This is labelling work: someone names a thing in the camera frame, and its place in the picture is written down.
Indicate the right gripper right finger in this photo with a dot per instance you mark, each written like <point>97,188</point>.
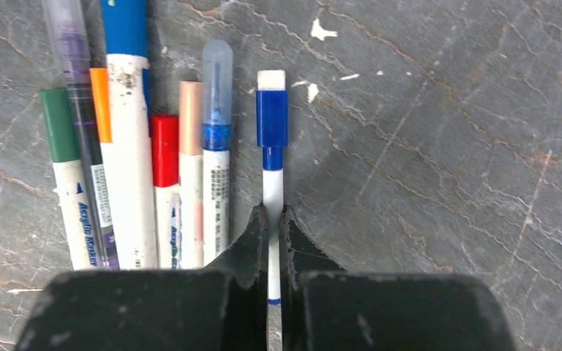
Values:
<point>325,307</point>

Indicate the red cap marker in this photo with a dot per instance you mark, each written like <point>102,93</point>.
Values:
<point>165,166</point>

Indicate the clear cap blue pen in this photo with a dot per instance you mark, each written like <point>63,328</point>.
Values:
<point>216,143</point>

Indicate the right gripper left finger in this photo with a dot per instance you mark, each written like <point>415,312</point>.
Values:
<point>221,306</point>

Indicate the blue cap white marker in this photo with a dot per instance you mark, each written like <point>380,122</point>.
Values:
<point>130,182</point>

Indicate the orange cap marker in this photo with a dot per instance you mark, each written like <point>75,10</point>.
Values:
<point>100,93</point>

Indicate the clear cap purple pen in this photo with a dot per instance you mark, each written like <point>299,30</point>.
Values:
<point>70,45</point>

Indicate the thin blue whiteboard marker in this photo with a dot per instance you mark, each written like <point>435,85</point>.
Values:
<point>272,138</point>

